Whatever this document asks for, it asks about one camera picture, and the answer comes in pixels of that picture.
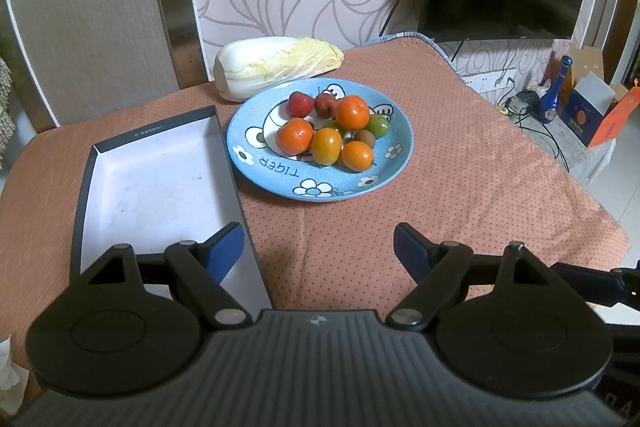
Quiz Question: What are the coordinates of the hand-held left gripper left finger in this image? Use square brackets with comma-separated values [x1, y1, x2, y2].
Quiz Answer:
[70, 221, 253, 330]

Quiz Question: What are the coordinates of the orange mandarin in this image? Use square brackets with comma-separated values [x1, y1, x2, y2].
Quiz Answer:
[334, 95, 372, 130]

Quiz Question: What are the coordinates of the brown cardboard box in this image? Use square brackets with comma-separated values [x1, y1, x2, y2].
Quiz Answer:
[550, 44, 606, 82]

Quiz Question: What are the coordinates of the dark power adapter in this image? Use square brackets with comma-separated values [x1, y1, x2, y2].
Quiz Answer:
[502, 89, 541, 115]

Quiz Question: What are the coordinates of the green fringed curtain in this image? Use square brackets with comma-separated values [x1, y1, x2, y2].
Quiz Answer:
[0, 54, 16, 168]

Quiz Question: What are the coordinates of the blue gold bottle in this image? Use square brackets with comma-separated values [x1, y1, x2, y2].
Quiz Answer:
[537, 55, 575, 124]

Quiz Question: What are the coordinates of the blue tiger print plate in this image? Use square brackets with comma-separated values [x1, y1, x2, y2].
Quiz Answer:
[226, 78, 415, 202]

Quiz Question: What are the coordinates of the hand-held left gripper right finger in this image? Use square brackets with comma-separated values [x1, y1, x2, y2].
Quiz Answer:
[385, 221, 576, 330]

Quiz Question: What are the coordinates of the yellow-orange kumquat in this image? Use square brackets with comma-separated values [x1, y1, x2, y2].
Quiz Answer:
[340, 141, 376, 172]
[311, 127, 344, 166]

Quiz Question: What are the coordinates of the orange tomato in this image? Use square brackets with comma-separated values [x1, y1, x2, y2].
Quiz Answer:
[275, 118, 315, 156]

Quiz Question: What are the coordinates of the dark red crabapple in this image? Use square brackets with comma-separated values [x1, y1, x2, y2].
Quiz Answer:
[314, 92, 340, 118]

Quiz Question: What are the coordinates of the orange dotted tablecloth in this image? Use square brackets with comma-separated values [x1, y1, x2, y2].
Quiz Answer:
[0, 32, 632, 358]

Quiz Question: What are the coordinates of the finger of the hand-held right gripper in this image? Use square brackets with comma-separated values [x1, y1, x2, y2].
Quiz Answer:
[550, 259, 640, 308]

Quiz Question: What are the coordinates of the white crumpled paper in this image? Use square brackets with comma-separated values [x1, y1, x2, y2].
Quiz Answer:
[0, 332, 31, 390]

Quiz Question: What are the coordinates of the bright red crabapple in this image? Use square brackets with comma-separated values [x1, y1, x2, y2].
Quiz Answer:
[286, 91, 312, 118]

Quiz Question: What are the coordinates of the napa cabbage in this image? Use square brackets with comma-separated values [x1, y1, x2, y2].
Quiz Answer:
[212, 36, 345, 102]

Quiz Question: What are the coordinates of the thin black television cable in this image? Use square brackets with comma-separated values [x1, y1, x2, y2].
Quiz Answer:
[377, 0, 426, 40]

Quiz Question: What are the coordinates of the blue orange cardboard box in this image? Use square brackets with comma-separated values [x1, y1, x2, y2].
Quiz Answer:
[567, 74, 640, 150]

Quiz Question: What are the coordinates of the white power strip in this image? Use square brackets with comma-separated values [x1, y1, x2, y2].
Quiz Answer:
[462, 74, 516, 94]

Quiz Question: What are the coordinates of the black shallow box white inside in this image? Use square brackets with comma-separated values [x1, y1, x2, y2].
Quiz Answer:
[69, 105, 275, 310]

